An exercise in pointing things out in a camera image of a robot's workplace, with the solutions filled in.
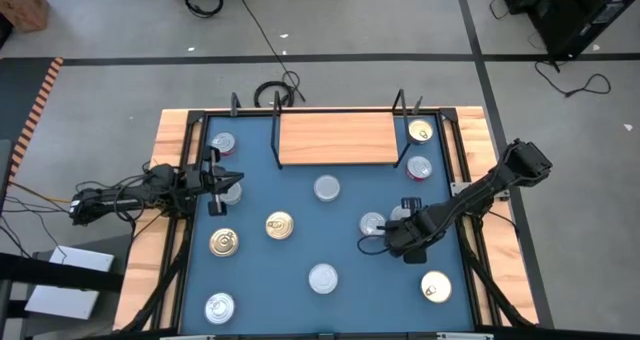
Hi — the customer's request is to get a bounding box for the yellow floor cable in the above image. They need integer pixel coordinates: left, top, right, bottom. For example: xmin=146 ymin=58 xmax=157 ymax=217
xmin=7 ymin=179 xmax=74 ymax=205

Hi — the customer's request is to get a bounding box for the black aluminium table frame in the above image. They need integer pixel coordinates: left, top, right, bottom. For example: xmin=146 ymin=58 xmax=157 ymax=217
xmin=114 ymin=92 xmax=539 ymax=340

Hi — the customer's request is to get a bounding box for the black cable bundle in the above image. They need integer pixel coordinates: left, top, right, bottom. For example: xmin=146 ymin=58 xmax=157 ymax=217
xmin=0 ymin=194 xmax=76 ymax=261

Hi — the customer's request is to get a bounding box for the black cable coil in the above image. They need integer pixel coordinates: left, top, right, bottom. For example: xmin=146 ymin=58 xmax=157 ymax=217
xmin=183 ymin=0 xmax=225 ymax=19

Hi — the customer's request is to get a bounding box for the blue label seafood can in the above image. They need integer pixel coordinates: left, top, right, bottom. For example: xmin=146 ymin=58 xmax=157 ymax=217
xmin=407 ymin=118 xmax=435 ymax=146
xmin=419 ymin=270 xmax=453 ymax=304
xmin=264 ymin=210 xmax=296 ymax=241
xmin=208 ymin=227 xmax=241 ymax=259

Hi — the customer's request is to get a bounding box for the black floor cable loop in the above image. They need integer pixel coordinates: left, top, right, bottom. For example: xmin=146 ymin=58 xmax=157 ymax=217
xmin=533 ymin=59 xmax=613 ymax=99

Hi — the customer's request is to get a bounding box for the white flat box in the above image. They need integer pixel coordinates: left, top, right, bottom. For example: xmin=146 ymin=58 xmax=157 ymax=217
xmin=24 ymin=284 xmax=100 ymax=321
xmin=47 ymin=245 xmax=115 ymax=274

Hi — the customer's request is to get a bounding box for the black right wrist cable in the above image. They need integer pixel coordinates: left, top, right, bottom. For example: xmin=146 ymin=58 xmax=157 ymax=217
xmin=356 ymin=223 xmax=401 ymax=257

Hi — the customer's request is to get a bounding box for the thin black cable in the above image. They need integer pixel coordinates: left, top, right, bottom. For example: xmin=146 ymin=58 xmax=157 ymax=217
xmin=488 ymin=0 xmax=512 ymax=21

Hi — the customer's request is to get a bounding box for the blue table mat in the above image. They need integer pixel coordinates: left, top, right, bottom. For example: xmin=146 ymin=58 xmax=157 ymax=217
xmin=179 ymin=113 xmax=475 ymax=334

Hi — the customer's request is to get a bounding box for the wooden table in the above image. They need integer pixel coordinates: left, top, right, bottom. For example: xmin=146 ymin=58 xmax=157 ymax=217
xmin=113 ymin=105 xmax=540 ymax=331

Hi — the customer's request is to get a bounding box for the long black floor cable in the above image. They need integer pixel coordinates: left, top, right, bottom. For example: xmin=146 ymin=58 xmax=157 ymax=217
xmin=237 ymin=0 xmax=307 ymax=109

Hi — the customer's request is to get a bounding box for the black computer tower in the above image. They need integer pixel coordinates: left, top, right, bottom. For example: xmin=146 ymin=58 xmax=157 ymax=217
xmin=502 ymin=0 xmax=640 ymax=61

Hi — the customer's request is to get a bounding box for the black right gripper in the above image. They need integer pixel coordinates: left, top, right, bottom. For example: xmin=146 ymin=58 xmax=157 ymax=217
xmin=375 ymin=195 xmax=436 ymax=265

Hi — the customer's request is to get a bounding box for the cardboard box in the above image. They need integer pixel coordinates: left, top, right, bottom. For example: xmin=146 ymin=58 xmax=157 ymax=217
xmin=0 ymin=0 xmax=50 ymax=34

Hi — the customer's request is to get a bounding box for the red label seafood can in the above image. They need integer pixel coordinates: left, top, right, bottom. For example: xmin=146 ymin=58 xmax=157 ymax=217
xmin=203 ymin=292 xmax=236 ymax=326
xmin=358 ymin=211 xmax=387 ymax=238
xmin=405 ymin=154 xmax=434 ymax=183
xmin=210 ymin=131 xmax=237 ymax=157

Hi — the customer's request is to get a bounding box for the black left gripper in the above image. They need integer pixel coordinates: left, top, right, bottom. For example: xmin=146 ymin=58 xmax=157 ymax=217
xmin=182 ymin=146 xmax=246 ymax=218

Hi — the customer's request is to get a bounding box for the black support bar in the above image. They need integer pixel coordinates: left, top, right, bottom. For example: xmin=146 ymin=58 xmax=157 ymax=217
xmin=0 ymin=252 xmax=125 ymax=294

